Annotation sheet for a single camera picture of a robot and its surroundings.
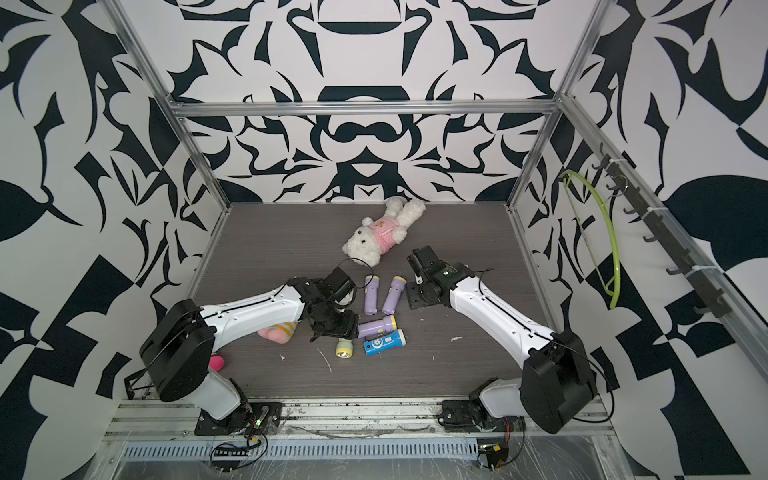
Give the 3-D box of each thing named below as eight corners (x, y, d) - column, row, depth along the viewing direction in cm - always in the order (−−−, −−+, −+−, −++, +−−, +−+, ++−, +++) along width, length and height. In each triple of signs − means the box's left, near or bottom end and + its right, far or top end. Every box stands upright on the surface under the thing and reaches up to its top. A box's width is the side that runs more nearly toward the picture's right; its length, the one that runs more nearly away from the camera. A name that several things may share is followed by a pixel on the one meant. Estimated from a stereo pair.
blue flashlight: (366, 357, 85) (366, 353, 82) (363, 344, 87) (362, 339, 84) (407, 345, 87) (407, 340, 84) (402, 332, 89) (403, 327, 87)
